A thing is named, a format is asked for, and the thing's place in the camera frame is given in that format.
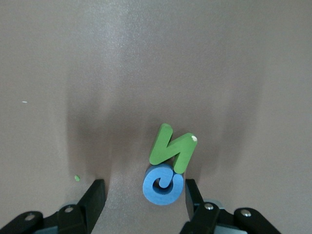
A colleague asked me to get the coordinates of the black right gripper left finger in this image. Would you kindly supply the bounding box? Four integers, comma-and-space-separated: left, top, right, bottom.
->
0, 179, 106, 234

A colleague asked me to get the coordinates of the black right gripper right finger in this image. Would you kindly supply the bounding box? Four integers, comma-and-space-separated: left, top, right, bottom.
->
179, 179, 282, 234

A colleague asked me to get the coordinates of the blue letter G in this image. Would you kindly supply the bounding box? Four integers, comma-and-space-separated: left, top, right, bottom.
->
142, 165, 184, 206

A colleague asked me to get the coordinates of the green letter N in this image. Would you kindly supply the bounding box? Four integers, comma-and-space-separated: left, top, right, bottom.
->
149, 123, 198, 174

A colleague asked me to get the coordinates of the brown table mat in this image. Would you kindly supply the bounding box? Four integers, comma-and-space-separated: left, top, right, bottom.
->
0, 0, 312, 234

